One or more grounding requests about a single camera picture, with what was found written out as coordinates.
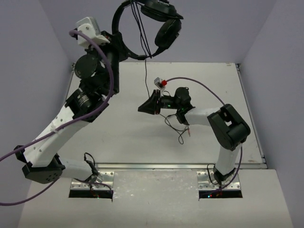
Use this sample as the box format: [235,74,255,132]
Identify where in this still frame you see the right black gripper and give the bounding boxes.
[139,90,181,115]

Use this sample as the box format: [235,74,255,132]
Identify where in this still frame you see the black headphone cable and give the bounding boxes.
[129,0,192,145]

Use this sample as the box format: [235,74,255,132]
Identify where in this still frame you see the black headphones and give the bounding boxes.
[112,0,183,60]

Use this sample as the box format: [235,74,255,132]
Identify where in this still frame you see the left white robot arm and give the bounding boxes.
[15,30,129,184]

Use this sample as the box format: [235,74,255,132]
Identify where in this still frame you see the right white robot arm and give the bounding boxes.
[138,87,251,187]

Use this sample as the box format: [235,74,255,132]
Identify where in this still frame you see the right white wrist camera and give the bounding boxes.
[154,77,167,92]

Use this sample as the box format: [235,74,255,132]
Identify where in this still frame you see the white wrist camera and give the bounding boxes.
[76,17,110,45]
[154,77,167,92]

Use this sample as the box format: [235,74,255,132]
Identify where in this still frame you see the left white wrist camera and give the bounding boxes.
[76,17,110,45]

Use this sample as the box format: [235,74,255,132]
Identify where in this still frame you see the aluminium table edge rail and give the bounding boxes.
[95,162,266,170]

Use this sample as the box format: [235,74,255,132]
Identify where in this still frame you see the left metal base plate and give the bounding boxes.
[70,170,115,191]

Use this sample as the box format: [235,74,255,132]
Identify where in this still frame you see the metal base plate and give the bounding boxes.
[197,170,241,191]
[70,170,115,191]

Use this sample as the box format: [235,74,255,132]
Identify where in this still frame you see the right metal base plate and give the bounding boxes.
[197,170,241,191]

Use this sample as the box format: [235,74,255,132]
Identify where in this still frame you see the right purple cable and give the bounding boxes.
[166,76,243,190]

